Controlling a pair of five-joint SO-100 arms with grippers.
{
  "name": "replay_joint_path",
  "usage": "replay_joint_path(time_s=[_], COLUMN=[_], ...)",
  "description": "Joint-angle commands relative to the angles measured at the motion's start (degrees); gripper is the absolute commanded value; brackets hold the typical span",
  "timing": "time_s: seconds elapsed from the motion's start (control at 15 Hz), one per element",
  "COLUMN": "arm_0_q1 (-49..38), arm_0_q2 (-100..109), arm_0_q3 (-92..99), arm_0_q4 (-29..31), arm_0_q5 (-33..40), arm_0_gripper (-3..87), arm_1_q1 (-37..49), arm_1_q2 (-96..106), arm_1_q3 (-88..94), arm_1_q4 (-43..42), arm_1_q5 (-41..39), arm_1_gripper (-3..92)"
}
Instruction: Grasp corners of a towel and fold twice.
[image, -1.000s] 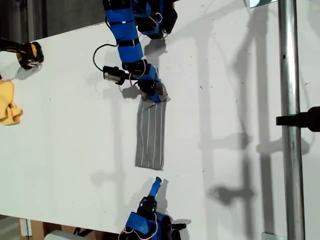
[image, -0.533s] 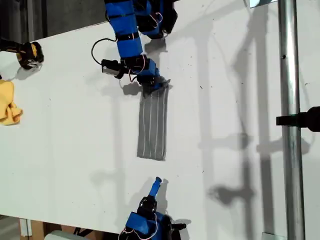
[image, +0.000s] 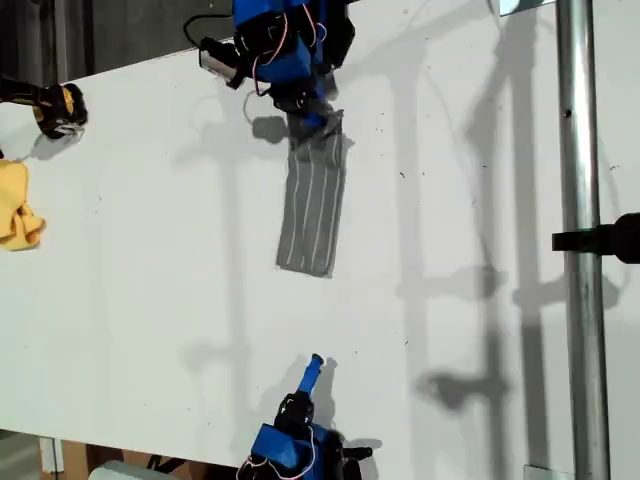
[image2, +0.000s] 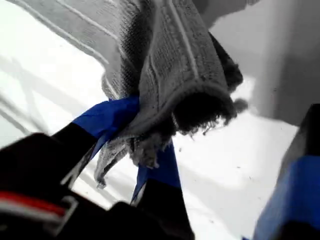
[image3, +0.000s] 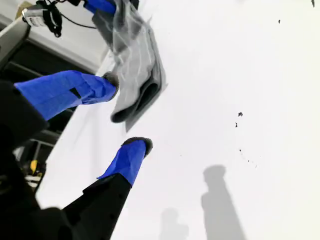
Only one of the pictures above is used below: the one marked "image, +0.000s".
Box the grey striped towel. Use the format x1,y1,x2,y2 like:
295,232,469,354
273,106,357,280

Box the brown cardboard box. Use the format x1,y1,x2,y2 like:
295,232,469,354
59,438,201,480

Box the white plastic container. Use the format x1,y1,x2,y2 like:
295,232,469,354
88,459,151,480

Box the black yellow power tool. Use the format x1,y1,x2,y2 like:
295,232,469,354
0,74,90,142

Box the white table leg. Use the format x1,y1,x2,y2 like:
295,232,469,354
39,436,65,474

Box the yellow cloth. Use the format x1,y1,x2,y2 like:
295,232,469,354
0,158,48,252

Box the black clamp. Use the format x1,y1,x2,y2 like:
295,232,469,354
551,212,640,266

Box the black camera box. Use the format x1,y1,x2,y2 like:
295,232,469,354
198,36,242,84
343,443,375,463

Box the black camera cable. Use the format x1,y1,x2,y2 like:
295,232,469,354
182,12,237,50

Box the steel post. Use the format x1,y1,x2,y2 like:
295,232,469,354
555,0,614,480

